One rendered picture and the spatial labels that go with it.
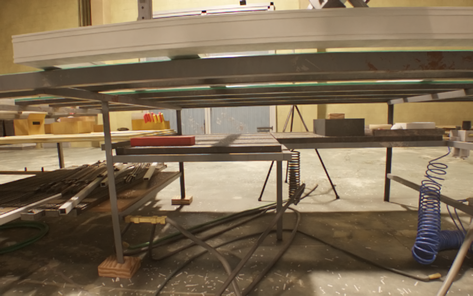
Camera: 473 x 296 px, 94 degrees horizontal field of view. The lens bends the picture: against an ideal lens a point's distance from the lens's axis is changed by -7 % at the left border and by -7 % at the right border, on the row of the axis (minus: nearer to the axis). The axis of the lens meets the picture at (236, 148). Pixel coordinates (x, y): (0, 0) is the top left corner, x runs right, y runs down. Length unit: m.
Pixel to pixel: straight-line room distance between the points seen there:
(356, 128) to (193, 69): 1.11
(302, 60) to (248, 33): 0.15
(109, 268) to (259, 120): 6.22
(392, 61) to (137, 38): 0.62
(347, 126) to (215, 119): 5.94
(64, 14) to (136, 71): 9.36
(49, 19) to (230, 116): 6.74
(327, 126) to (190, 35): 1.05
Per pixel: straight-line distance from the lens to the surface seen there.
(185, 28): 0.61
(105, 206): 1.34
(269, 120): 7.08
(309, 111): 6.91
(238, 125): 7.09
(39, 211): 1.37
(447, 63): 0.78
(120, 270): 1.30
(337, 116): 1.53
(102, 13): 8.71
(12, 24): 11.36
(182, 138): 1.08
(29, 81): 0.90
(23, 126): 2.39
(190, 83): 0.90
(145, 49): 0.63
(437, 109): 8.89
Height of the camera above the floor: 0.69
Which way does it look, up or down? 7 degrees down
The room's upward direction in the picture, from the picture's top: 2 degrees counter-clockwise
